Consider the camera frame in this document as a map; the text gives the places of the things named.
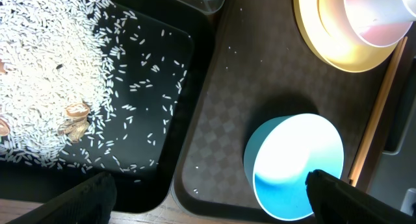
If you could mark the black plastic tray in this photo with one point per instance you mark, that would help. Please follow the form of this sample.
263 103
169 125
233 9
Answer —
20 184

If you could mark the spilled rice pile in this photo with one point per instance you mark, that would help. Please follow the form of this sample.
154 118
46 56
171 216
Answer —
127 67

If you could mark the cream cup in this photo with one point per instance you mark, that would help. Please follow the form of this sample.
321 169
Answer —
371 13

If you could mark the grey dishwasher rack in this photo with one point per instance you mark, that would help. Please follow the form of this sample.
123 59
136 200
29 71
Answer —
394 181

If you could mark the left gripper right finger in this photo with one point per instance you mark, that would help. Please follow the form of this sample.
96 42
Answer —
334 201

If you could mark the brown nut shell piece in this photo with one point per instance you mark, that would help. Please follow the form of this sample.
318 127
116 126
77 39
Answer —
76 124

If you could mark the blue bowl with rice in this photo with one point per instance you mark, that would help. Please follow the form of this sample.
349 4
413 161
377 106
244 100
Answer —
280 154

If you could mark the pink bowl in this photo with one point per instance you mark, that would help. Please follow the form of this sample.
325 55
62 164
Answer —
336 22

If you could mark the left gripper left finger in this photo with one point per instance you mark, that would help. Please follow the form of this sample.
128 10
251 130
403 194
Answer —
91 201

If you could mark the brown serving tray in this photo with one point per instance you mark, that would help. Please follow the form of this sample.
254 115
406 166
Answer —
262 68

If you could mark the yellow plate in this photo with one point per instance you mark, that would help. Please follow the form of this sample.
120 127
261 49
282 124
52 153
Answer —
341 55

